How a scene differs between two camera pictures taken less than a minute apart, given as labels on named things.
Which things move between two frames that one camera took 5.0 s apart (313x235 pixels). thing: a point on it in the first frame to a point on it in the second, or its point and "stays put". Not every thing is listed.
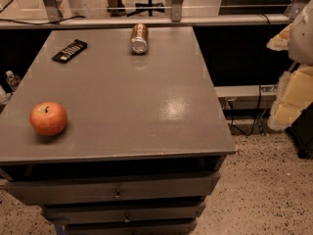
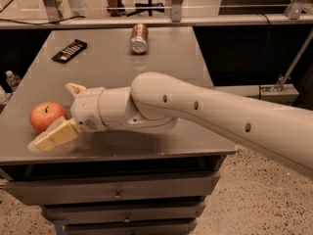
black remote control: (65, 55) stays put
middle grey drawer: (123, 213) stays put
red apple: (48, 117) stays put
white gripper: (301, 39) to (85, 110)
